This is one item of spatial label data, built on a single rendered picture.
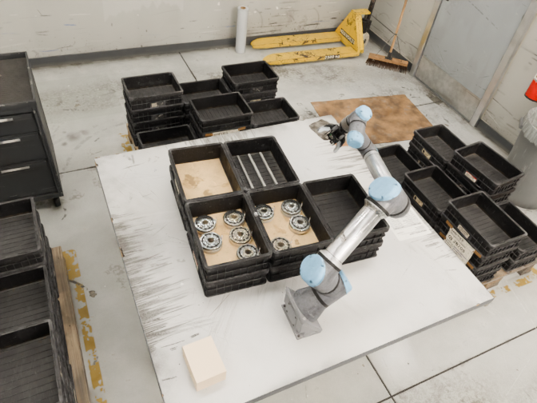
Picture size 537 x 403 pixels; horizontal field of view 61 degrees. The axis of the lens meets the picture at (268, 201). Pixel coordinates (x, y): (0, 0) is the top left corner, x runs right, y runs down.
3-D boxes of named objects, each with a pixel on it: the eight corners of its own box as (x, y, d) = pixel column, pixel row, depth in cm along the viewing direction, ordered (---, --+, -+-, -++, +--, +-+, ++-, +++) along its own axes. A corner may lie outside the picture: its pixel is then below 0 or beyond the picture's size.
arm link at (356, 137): (368, 151, 208) (371, 132, 213) (359, 137, 200) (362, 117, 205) (353, 153, 212) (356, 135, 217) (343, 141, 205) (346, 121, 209)
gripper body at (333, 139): (322, 134, 227) (336, 124, 217) (332, 127, 232) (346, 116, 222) (332, 146, 228) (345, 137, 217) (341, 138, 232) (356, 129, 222)
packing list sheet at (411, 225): (434, 232, 247) (435, 231, 247) (400, 243, 239) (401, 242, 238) (399, 192, 267) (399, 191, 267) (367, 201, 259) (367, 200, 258)
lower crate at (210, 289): (268, 285, 211) (270, 269, 203) (204, 300, 202) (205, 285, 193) (241, 223, 237) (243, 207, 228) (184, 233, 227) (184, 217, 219)
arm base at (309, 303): (318, 322, 198) (336, 309, 196) (306, 321, 185) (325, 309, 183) (300, 293, 204) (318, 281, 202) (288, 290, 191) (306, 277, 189)
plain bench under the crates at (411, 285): (440, 362, 269) (495, 297, 220) (178, 484, 211) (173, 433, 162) (313, 186, 367) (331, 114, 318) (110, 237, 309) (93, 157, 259)
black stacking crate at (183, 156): (243, 208, 229) (244, 192, 221) (184, 218, 220) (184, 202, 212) (221, 158, 254) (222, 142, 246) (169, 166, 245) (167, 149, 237)
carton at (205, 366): (225, 379, 178) (226, 370, 172) (196, 391, 173) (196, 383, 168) (210, 344, 187) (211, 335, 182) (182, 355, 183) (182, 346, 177)
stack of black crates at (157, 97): (174, 118, 387) (172, 71, 355) (184, 139, 369) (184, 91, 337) (126, 126, 372) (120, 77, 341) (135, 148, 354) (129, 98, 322)
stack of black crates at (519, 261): (535, 261, 316) (554, 241, 300) (505, 273, 305) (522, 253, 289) (495, 221, 340) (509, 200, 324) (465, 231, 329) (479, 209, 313)
